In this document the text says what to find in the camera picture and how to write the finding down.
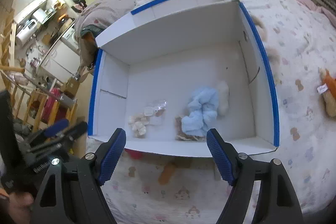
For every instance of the white kitchen cabinet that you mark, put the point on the white kitchen cabinet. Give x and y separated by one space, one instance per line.
60 62

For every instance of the light blue fluffy cloth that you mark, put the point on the light blue fluffy cloth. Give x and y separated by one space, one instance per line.
203 111

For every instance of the yellow wooden chair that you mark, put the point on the yellow wooden chair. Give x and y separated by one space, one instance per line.
36 110

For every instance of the cream scrunchie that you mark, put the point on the cream scrunchie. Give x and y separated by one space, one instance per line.
138 124

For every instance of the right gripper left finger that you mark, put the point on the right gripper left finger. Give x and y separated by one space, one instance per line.
108 155

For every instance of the white washing machine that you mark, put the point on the white washing machine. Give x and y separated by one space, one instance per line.
68 38

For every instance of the cardboard box on floor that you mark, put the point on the cardboard box on floor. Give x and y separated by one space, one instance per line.
71 87

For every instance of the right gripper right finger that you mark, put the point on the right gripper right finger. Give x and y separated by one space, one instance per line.
224 155

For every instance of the orange plush toy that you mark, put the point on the orange plush toy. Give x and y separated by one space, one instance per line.
327 90

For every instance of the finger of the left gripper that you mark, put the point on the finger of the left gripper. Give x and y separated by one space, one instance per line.
56 128
76 131

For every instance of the white fluffy sock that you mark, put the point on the white fluffy sock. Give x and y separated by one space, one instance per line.
223 95

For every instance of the floral white bed quilt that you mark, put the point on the floral white bed quilt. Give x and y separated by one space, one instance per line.
298 40

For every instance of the white box blue-taped edges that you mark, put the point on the white box blue-taped edges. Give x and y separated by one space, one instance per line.
166 50

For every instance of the clear plastic bag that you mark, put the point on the clear plastic bag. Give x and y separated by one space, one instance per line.
154 112

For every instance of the right hand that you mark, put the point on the right hand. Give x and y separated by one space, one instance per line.
16 207

